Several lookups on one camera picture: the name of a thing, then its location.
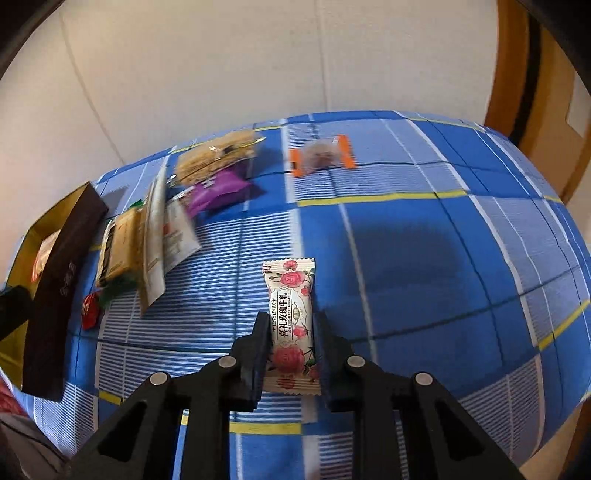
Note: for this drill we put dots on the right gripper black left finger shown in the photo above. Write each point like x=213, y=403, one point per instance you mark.
x=181, y=423

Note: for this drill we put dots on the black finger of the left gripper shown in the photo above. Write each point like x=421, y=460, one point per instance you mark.
x=15, y=309

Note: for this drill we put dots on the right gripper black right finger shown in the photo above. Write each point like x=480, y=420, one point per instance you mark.
x=403, y=427

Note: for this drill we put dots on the brown pastry clear wrapper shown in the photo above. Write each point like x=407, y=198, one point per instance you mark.
x=43, y=255

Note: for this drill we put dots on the small red candy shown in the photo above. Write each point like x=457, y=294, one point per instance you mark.
x=91, y=311

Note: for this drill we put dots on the green-ended cracker pack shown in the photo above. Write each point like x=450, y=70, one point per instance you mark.
x=118, y=266

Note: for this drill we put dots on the floral white snack packet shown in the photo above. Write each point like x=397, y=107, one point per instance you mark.
x=292, y=366

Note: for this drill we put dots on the long white brown snack bar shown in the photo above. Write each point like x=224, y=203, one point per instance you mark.
x=151, y=255

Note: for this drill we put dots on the white label snack packet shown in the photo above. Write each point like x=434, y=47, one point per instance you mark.
x=179, y=238

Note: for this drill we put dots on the purple snack packet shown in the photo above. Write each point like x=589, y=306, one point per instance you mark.
x=226, y=187

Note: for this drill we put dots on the large cracker pack clear wrapper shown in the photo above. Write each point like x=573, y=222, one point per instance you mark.
x=208, y=158

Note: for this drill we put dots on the gold metal tin box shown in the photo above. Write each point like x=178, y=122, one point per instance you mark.
x=33, y=356

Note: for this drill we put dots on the red ruffled fabric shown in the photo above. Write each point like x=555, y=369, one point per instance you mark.
x=8, y=403

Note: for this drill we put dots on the blue plaid tablecloth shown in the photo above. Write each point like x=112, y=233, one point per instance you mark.
x=444, y=251

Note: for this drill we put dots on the orange-ended clear candy packet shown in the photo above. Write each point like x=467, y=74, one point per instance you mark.
x=322, y=154

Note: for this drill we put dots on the wooden door frame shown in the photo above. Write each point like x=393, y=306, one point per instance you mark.
x=538, y=99

